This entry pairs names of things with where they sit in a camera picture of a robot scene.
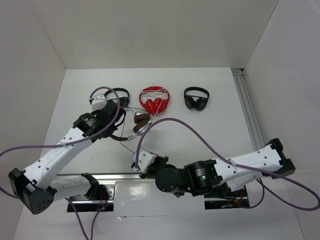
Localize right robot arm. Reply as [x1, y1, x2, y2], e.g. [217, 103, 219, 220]
[132, 138, 296, 198]

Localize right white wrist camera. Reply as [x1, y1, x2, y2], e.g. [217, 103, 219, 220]
[131, 148, 156, 174]

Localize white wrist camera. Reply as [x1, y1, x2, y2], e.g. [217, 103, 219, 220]
[89, 93, 107, 111]
[131, 148, 156, 174]

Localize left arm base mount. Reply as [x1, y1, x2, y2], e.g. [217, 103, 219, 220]
[69, 180, 116, 213]

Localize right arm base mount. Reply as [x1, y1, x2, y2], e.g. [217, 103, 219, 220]
[204, 186, 250, 210]

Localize aluminium rail front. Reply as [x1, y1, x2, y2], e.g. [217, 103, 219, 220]
[55, 173, 155, 181]

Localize aluminium rail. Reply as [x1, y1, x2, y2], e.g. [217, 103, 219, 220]
[231, 68, 265, 150]
[55, 173, 155, 181]

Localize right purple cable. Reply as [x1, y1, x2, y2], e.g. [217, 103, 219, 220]
[133, 117, 320, 212]

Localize right black headphones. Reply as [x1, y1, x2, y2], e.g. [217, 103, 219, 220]
[183, 86, 210, 111]

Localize black headphones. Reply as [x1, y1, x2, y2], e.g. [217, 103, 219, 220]
[183, 86, 210, 111]
[104, 87, 130, 108]

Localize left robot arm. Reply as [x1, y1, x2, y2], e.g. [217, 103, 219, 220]
[8, 101, 126, 215]

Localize white cable on red headphones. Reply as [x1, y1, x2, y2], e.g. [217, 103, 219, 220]
[139, 87, 170, 119]

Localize red headphones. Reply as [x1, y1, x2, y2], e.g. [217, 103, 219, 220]
[138, 86, 170, 117]

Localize aluminium rail right side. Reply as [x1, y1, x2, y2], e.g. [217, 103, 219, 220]
[231, 68, 265, 150]

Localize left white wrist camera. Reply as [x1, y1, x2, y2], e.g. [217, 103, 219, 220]
[89, 93, 107, 111]

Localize brown silver headphones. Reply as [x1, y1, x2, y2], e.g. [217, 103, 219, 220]
[109, 106, 153, 142]

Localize left black headphones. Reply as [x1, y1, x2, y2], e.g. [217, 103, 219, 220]
[104, 87, 130, 108]

